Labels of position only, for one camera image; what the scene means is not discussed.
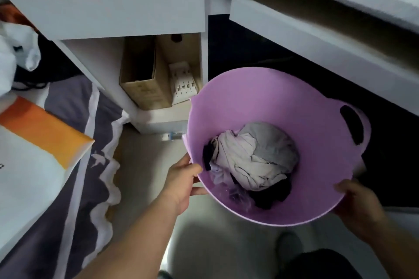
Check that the white crumpled cloth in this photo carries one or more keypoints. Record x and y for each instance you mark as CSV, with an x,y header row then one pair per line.
x,y
16,50

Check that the tall brown cardboard box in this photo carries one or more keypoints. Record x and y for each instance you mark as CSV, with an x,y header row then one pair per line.
x,y
183,48

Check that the white desk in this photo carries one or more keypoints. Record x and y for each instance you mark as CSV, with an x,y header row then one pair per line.
x,y
196,10

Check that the white orange paper bag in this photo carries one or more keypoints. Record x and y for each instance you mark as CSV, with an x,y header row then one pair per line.
x,y
32,164

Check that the person's right thumb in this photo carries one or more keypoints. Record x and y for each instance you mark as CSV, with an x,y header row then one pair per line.
x,y
343,186

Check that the person's grey shoe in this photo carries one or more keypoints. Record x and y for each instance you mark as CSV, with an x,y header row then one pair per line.
x,y
288,247

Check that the lilac patterned garment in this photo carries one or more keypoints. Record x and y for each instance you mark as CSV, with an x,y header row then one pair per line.
x,y
229,190

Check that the white power strip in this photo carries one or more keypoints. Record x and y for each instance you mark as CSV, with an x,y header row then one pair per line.
x,y
183,82

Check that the grey white crumpled garment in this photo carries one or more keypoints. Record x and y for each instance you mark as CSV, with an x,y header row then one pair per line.
x,y
255,154

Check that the person's right forearm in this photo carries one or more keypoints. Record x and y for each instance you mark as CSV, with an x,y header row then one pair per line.
x,y
396,252

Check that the person's right hand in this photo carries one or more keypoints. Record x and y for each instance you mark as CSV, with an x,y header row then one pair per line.
x,y
358,208

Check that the person's left thumb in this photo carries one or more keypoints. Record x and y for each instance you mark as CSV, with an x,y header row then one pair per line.
x,y
193,168

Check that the person's black trouser leg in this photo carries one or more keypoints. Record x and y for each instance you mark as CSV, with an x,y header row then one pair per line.
x,y
319,264

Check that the open white desk drawer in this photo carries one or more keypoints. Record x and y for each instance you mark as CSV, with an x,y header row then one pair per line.
x,y
330,40

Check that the purple plastic laundry tub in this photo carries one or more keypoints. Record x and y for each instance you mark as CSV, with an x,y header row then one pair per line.
x,y
278,144

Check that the small clear bottle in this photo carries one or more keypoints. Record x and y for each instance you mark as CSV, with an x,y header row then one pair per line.
x,y
172,136

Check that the person's left forearm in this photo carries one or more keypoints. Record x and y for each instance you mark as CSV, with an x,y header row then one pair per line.
x,y
131,239

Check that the black cloth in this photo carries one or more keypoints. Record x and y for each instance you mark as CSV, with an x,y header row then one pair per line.
x,y
49,63

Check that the grey white bed sheet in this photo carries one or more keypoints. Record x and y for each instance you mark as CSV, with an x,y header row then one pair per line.
x,y
78,171

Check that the person's left hand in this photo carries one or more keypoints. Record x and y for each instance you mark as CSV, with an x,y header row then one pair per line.
x,y
179,184

